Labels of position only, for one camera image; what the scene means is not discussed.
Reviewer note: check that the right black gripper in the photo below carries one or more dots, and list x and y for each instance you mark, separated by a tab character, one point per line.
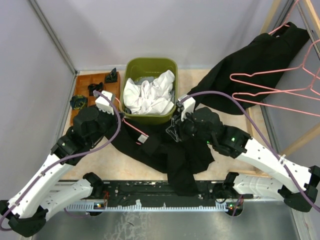
179	126

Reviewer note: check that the pink hanger of black shirt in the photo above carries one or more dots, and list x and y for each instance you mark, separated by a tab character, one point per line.
143	136

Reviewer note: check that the black shirt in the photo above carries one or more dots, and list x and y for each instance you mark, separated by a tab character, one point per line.
257	67
180	161

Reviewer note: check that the white shirt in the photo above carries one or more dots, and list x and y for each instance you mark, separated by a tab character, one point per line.
150	97

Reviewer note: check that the pink hanger of grey shirt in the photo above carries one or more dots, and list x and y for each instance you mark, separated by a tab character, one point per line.
300	96

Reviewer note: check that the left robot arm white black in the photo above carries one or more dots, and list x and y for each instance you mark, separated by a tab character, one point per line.
29	210

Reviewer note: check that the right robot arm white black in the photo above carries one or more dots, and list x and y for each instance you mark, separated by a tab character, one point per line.
290	182

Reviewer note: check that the green plastic basket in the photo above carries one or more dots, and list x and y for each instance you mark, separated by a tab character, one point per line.
149	67

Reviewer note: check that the rolled black sock top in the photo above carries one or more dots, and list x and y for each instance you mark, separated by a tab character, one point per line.
111	77

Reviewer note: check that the rolled black sock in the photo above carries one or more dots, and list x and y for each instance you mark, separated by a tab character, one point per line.
111	77
99	87

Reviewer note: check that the rolled black sock centre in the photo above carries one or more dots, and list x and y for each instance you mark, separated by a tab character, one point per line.
99	87

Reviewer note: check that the rolled dark sock green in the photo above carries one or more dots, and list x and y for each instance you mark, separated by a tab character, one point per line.
78	102

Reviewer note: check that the wooden clothes rack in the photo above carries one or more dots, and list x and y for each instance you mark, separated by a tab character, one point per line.
314	131

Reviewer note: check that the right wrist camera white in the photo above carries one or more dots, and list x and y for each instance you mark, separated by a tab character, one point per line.
185	104

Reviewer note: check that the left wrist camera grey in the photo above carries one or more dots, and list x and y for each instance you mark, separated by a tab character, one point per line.
102	104

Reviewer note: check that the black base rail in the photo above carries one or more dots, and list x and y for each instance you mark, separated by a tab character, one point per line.
125	193

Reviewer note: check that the white cable duct strip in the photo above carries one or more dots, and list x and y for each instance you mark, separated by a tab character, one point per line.
87	206

